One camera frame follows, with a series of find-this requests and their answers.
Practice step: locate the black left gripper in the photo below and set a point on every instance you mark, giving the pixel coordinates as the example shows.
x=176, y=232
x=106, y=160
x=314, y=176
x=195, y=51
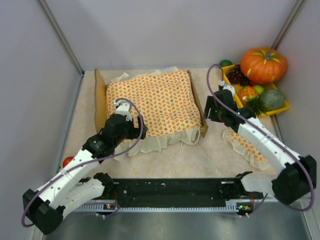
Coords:
x=136, y=127

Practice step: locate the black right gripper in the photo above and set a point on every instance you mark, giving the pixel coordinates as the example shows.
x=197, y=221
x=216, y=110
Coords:
x=211, y=110

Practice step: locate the wooden pet bed frame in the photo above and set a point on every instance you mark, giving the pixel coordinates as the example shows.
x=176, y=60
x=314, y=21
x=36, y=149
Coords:
x=100, y=110

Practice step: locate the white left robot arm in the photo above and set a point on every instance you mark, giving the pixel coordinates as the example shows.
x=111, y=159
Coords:
x=47, y=206

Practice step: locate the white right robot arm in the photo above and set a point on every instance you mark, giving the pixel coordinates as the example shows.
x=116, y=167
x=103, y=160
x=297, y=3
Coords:
x=295, y=176

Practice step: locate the orange pineapple toy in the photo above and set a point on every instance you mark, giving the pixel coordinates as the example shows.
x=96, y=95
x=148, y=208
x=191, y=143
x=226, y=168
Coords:
x=250, y=99

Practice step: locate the dark purple grape bunch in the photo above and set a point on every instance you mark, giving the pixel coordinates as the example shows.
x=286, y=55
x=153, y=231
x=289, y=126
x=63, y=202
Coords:
x=235, y=76

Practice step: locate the red tomato under pumpkin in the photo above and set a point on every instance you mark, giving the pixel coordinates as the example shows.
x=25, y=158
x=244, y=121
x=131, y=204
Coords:
x=252, y=83

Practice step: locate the dark green lime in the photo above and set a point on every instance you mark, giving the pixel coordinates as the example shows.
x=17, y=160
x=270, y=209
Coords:
x=225, y=63

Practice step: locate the green melon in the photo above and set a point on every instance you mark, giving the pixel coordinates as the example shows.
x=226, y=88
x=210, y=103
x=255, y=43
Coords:
x=272, y=99

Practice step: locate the duck print pillow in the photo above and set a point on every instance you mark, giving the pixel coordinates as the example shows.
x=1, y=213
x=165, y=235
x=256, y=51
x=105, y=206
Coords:
x=246, y=149

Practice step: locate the orange pumpkin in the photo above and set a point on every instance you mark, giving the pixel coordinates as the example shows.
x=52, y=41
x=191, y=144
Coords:
x=263, y=65

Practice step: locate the red apple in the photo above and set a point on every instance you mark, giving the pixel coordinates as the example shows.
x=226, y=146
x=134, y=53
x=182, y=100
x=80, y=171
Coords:
x=66, y=161

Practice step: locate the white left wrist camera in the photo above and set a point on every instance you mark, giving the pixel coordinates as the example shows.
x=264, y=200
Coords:
x=123, y=108

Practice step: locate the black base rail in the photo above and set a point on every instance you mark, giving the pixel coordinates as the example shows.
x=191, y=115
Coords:
x=176, y=192

